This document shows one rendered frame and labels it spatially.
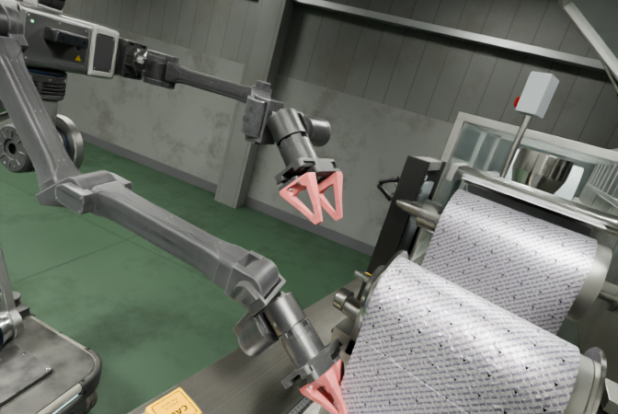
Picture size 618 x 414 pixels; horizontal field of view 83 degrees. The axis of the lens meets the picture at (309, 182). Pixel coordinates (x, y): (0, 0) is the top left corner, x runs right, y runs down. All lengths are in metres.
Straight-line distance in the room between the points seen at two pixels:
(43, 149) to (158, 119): 4.15
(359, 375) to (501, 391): 0.19
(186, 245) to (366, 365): 0.35
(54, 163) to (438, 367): 0.75
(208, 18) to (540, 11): 3.38
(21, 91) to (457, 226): 0.87
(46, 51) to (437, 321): 1.12
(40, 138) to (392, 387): 0.76
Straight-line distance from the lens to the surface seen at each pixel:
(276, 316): 0.61
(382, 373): 0.57
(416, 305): 0.52
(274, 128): 0.61
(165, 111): 4.89
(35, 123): 0.86
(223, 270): 0.61
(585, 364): 0.56
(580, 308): 0.74
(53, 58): 1.23
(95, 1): 5.82
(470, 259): 0.72
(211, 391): 0.84
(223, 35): 4.51
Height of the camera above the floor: 1.51
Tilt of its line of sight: 14 degrees down
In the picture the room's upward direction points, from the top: 16 degrees clockwise
